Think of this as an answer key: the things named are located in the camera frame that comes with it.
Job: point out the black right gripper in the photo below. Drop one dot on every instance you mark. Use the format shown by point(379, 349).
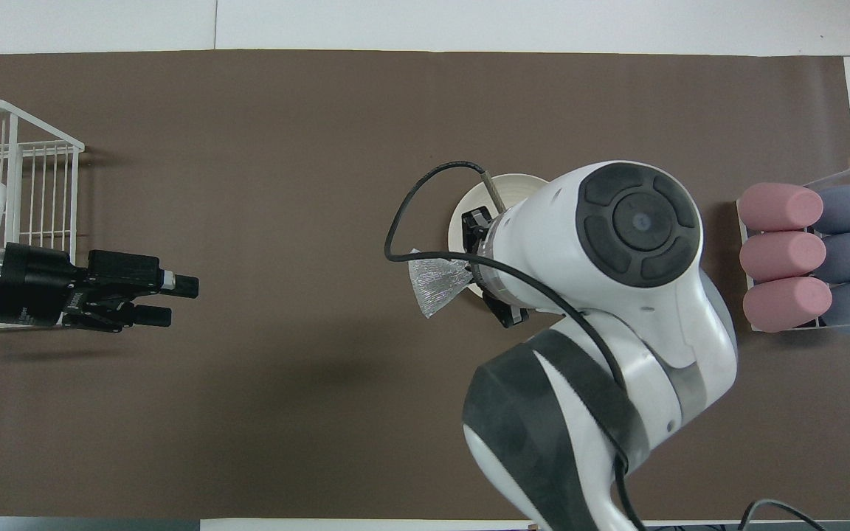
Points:
point(478, 225)

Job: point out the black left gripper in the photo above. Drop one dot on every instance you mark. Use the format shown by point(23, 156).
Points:
point(34, 284)

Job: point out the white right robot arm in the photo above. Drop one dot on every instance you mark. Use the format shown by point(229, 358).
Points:
point(617, 332)

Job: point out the cream round plate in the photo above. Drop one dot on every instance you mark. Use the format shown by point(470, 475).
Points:
point(521, 188)

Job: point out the brown table mat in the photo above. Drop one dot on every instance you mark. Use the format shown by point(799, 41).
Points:
point(285, 147)

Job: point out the pink plastic cup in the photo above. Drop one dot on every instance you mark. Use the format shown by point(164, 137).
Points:
point(783, 304)
point(772, 206)
point(775, 256)

